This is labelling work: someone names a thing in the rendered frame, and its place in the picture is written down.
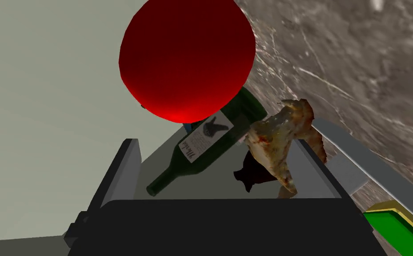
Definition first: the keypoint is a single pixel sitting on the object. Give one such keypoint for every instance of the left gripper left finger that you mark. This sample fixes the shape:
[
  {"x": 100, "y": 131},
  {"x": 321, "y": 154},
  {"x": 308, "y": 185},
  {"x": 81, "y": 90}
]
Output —
[{"x": 121, "y": 174}]

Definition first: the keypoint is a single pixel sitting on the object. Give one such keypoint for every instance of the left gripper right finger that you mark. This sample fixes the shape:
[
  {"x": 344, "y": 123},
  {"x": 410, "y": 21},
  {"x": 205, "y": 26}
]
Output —
[{"x": 309, "y": 177}]

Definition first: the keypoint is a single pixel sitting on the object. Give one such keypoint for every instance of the brown torn bread piece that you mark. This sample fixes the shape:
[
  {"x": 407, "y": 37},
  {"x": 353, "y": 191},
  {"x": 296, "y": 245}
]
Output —
[{"x": 277, "y": 142}]

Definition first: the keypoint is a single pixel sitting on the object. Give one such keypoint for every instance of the small blue object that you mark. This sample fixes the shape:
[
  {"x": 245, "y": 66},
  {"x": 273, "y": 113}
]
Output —
[{"x": 187, "y": 128}]

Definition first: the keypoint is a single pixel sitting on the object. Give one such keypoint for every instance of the dark green wine bottle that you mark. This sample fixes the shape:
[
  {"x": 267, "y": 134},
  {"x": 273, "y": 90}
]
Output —
[{"x": 206, "y": 149}]

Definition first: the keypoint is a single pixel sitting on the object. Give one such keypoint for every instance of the green flat object yellow rim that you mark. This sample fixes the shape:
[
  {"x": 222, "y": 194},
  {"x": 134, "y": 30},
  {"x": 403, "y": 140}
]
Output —
[{"x": 398, "y": 231}]

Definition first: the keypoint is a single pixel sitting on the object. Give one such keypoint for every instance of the red ball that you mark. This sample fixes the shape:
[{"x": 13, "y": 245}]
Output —
[{"x": 186, "y": 60}]

